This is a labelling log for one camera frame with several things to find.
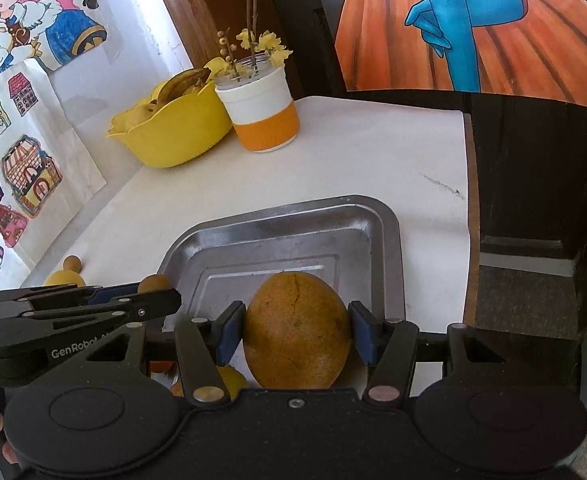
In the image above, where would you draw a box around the brown wooden door frame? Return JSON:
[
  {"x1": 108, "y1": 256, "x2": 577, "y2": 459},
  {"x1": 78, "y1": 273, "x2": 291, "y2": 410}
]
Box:
[{"x1": 146, "y1": 0, "x2": 227, "y2": 72}]

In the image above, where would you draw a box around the large brown round fruit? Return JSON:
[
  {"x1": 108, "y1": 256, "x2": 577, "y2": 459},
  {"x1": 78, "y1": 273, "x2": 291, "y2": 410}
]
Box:
[{"x1": 244, "y1": 271, "x2": 351, "y2": 390}]

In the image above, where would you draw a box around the colourful houses drawing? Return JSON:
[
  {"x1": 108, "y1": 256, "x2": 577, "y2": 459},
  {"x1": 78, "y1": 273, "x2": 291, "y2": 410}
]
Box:
[{"x1": 0, "y1": 57, "x2": 108, "y2": 293}]

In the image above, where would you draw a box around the white printed table cover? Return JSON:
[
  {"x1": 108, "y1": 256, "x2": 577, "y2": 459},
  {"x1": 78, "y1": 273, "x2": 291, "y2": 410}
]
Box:
[{"x1": 24, "y1": 95, "x2": 475, "y2": 392}]

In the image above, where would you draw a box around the brown green fruit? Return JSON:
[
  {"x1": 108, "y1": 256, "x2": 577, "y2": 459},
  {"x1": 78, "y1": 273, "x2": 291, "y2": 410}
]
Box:
[{"x1": 154, "y1": 67, "x2": 210, "y2": 107}]

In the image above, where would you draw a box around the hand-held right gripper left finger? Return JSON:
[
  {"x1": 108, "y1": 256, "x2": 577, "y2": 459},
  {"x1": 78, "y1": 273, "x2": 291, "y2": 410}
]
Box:
[{"x1": 81, "y1": 301, "x2": 247, "y2": 406}]

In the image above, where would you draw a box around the yellow bowl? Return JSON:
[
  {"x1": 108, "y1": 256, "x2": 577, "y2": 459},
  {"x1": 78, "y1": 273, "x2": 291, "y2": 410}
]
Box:
[{"x1": 108, "y1": 62, "x2": 234, "y2": 168}]

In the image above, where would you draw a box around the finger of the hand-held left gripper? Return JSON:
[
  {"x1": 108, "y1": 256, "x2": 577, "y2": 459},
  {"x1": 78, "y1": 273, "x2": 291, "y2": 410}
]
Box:
[
  {"x1": 21, "y1": 287, "x2": 182, "y2": 332},
  {"x1": 0, "y1": 282, "x2": 140, "y2": 312}
]

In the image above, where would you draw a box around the girl with bear drawing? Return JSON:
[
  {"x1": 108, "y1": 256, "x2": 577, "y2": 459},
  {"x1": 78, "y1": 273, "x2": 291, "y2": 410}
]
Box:
[{"x1": 0, "y1": 0, "x2": 109, "y2": 89}]

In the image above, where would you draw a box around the metal tray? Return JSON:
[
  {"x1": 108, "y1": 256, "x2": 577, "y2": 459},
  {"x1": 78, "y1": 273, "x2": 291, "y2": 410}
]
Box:
[{"x1": 156, "y1": 195, "x2": 401, "y2": 361}]

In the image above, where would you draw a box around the small brown kiwi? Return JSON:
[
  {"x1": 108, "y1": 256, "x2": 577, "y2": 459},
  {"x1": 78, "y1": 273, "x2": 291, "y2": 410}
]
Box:
[{"x1": 138, "y1": 275, "x2": 172, "y2": 295}]

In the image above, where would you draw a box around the orange dress painting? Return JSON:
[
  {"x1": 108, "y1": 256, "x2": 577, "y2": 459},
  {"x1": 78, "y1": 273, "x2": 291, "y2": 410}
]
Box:
[{"x1": 333, "y1": 0, "x2": 587, "y2": 109}]

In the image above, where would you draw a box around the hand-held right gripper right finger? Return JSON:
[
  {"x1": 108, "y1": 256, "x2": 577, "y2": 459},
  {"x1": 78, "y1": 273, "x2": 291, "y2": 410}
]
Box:
[{"x1": 348, "y1": 300, "x2": 511, "y2": 406}]

